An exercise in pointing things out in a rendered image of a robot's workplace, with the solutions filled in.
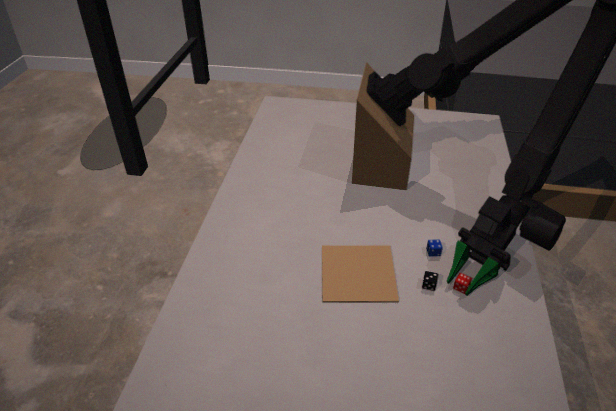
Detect red die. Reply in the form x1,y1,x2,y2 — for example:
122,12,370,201
453,273,472,294

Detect tan flat mat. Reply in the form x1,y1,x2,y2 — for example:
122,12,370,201
322,245,399,303

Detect blue die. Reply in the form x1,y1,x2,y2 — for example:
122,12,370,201
426,240,442,257

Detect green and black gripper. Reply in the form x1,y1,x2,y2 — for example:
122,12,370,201
447,227,511,296

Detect black die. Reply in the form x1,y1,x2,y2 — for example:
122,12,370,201
422,271,438,291

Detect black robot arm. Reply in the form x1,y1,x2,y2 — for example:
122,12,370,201
367,0,616,251

